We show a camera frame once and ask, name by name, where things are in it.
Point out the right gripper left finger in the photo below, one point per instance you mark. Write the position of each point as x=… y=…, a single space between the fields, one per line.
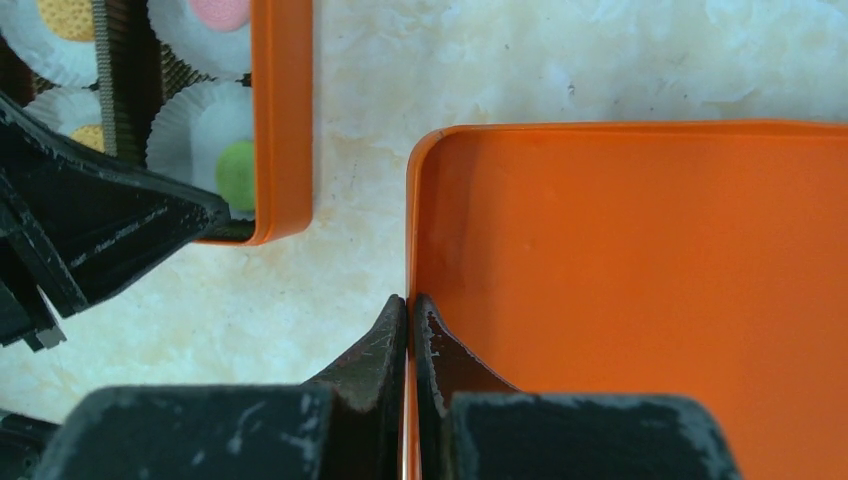
x=366 y=386

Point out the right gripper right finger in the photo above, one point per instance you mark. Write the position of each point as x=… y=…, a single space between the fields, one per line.
x=444 y=367

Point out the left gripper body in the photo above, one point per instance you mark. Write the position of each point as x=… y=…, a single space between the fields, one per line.
x=78 y=227

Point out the orange cookie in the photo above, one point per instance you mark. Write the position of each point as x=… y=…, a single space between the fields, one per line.
x=91 y=136
x=71 y=20

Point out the green cookie bottom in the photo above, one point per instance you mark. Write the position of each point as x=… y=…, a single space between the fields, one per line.
x=235 y=175

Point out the orange cookie box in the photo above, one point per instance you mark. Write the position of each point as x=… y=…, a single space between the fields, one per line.
x=171 y=94

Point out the pink cookie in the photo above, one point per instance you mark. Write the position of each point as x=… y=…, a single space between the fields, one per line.
x=222 y=15

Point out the orange box lid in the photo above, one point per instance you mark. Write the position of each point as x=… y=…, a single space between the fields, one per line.
x=700 y=258

